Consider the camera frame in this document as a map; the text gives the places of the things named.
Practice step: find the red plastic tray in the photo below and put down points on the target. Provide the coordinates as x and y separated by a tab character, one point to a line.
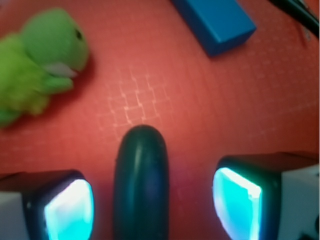
147	67

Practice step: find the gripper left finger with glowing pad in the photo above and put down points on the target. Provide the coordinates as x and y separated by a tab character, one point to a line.
46	205

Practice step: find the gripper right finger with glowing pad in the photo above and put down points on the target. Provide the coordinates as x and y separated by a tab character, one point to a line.
268	196

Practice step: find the dark green plastic pickle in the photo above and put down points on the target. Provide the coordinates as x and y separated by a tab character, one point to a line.
141	186

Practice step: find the green plush turtle toy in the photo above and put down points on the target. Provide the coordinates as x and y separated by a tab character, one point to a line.
38	62

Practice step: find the blue rectangular block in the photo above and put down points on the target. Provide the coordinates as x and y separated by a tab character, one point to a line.
218	25

